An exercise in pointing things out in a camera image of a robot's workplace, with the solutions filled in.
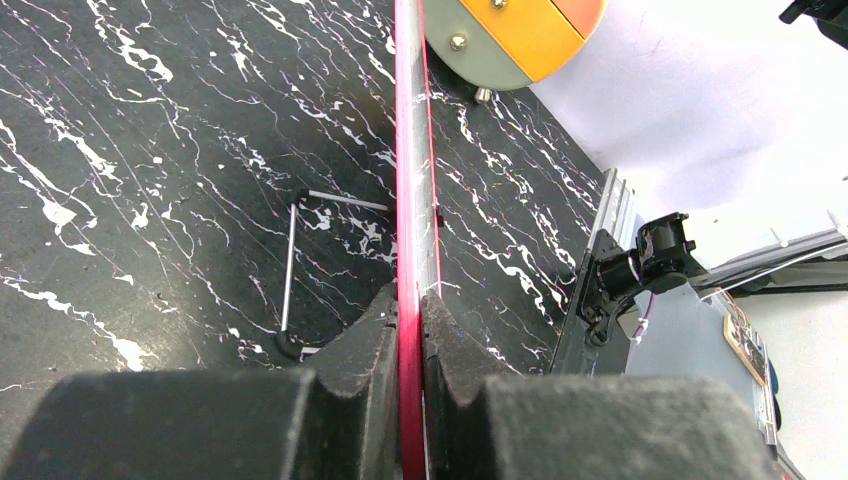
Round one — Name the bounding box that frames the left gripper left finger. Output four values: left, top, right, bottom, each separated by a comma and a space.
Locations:
2, 284, 400, 479

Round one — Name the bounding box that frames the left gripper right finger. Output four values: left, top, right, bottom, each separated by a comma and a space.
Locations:
420, 293, 778, 479

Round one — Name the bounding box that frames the pink-framed whiteboard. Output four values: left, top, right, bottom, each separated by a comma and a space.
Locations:
394, 1, 441, 479

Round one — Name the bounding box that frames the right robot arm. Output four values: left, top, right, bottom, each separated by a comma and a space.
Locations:
541, 1, 847, 346

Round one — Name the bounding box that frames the whiteboard metal stand leg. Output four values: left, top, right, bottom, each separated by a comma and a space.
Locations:
274, 189, 396, 361

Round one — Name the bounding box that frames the white cylindrical drum device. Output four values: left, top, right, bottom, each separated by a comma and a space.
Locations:
420, 0, 607, 104

